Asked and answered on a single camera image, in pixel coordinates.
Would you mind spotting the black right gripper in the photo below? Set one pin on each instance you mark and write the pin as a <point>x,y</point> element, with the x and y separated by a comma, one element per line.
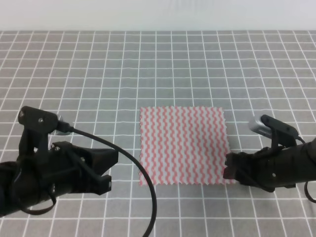
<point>252,169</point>

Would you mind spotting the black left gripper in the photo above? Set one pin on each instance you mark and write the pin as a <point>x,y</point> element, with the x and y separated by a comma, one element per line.
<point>44,173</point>

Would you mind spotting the pink white wavy towel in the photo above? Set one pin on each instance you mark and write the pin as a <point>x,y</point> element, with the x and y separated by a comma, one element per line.
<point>184,145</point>

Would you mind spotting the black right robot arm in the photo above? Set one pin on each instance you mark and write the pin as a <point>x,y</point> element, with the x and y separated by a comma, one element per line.
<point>294,165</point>

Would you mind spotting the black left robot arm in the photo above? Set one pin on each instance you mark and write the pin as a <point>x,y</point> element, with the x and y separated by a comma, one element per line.
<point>8,193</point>

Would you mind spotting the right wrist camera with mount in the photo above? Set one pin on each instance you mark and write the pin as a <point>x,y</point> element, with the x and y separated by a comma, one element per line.
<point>281,134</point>

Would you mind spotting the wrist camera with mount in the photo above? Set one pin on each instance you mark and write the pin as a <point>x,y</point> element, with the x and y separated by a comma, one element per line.
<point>38,124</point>
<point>281,134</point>

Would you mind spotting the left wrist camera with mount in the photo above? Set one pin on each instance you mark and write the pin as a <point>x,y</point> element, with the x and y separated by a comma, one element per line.
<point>38,124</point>

